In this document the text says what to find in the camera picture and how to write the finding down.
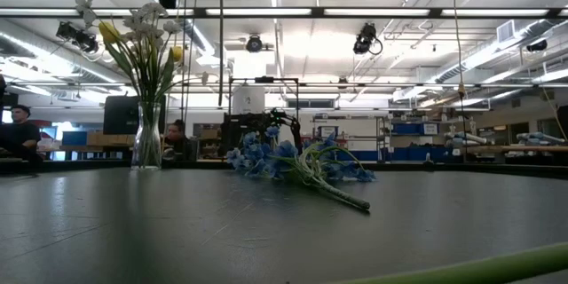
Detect blue flower bunch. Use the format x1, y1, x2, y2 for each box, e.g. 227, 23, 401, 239
225, 130, 378, 212
241, 124, 281, 147

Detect yellow tulip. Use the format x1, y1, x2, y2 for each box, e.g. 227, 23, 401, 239
150, 45, 185, 106
98, 20, 154, 107

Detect white flower bunch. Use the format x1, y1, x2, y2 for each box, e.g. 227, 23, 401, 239
122, 1, 183, 106
73, 0, 210, 106

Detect red tulip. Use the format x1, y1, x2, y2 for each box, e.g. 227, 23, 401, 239
330, 241, 568, 284

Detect clear glass vase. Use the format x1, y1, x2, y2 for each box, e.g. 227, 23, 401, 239
130, 100, 163, 171

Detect black vertical rod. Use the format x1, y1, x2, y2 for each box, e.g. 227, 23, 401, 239
216, 0, 228, 108

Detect person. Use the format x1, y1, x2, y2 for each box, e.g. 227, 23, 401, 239
162, 118, 199, 162
0, 104, 44, 174

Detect white light bar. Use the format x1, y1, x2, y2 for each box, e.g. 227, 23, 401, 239
0, 6, 568, 20

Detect blue storage bins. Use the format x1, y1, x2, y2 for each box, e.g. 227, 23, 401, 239
390, 122, 441, 137

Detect black monitor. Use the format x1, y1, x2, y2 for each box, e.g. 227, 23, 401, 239
102, 94, 167, 136

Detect wooden workbench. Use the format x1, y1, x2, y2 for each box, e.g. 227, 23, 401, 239
443, 143, 568, 155

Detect black hanging camera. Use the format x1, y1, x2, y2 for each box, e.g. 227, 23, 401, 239
244, 34, 264, 54
54, 20, 100, 55
352, 21, 384, 57

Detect hanging cable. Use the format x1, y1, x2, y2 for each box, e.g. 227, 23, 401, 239
448, 0, 468, 101

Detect black and wood table frame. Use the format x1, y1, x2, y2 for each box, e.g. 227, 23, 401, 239
0, 158, 568, 181

